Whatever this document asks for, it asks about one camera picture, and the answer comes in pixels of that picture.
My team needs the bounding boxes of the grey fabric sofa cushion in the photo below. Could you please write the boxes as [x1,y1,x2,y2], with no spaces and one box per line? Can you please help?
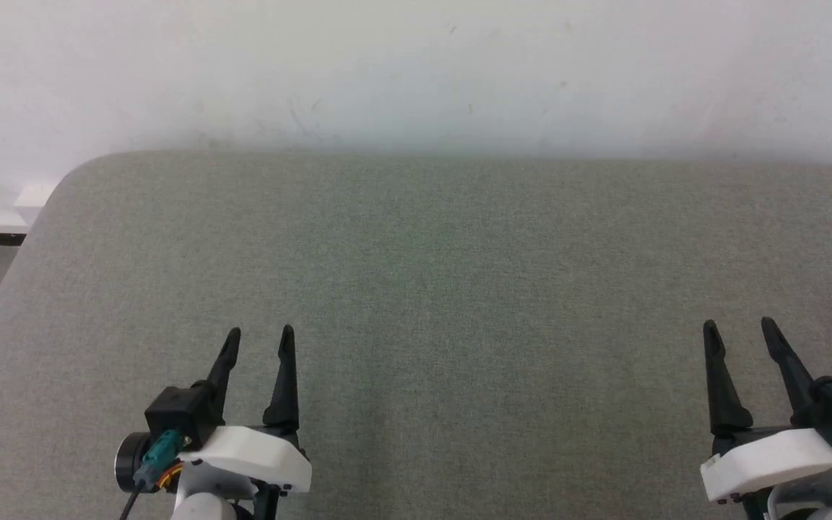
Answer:
[0,149,832,520]

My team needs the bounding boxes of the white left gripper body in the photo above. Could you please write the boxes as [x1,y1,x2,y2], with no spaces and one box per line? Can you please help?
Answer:
[178,425,313,499]

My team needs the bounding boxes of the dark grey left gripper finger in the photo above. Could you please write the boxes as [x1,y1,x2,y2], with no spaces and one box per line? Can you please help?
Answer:
[262,324,300,435]
[205,327,243,428]

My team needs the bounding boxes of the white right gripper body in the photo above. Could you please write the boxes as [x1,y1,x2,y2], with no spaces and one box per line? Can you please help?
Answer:
[699,426,832,505]

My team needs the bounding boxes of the black round left gripper motor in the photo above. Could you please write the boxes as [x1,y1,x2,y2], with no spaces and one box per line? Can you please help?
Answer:
[115,432,155,494]

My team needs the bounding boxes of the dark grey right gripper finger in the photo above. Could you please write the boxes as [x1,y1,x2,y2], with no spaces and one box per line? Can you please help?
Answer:
[702,319,755,437]
[760,316,818,428]

